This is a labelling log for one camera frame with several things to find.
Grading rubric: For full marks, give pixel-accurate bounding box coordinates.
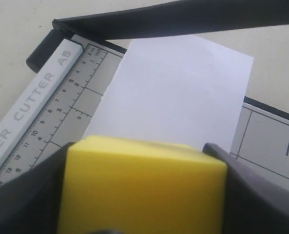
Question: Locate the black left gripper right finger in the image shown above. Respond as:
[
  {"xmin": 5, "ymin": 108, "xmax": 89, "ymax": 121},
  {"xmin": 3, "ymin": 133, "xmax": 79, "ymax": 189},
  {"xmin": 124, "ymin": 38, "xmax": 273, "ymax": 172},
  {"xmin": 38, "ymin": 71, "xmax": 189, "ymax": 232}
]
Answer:
[{"xmin": 202, "ymin": 143, "xmax": 289, "ymax": 234}]

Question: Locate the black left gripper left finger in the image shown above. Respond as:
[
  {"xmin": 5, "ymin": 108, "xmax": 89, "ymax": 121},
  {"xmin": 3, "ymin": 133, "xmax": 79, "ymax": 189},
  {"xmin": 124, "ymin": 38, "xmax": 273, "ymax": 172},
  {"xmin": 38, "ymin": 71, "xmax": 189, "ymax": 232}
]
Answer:
[{"xmin": 0, "ymin": 143, "xmax": 72, "ymax": 234}]

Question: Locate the yellow foam block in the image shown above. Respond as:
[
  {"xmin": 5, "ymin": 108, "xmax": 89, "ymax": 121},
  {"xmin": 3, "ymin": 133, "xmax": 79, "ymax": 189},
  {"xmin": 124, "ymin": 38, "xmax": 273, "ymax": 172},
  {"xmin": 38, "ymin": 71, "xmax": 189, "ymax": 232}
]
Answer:
[{"xmin": 58, "ymin": 136, "xmax": 227, "ymax": 234}]

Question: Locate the white paper sheet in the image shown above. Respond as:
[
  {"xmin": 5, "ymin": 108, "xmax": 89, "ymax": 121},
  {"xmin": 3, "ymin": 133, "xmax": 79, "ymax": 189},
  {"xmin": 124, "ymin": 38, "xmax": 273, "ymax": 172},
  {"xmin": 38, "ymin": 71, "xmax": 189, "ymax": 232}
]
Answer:
[{"xmin": 85, "ymin": 35, "xmax": 253, "ymax": 152}]

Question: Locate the black cutter blade arm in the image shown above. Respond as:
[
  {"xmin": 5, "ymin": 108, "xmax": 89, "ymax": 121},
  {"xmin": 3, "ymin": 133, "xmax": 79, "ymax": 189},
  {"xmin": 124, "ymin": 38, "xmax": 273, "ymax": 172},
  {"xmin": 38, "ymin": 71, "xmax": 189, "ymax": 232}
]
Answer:
[{"xmin": 52, "ymin": 0, "xmax": 289, "ymax": 40}]

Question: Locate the grey paper cutter base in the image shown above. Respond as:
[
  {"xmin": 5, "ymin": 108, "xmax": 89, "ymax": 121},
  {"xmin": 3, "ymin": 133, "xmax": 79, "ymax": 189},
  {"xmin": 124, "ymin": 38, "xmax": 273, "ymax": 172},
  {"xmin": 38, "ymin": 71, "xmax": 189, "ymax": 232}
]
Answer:
[{"xmin": 0, "ymin": 35, "xmax": 289, "ymax": 191}]

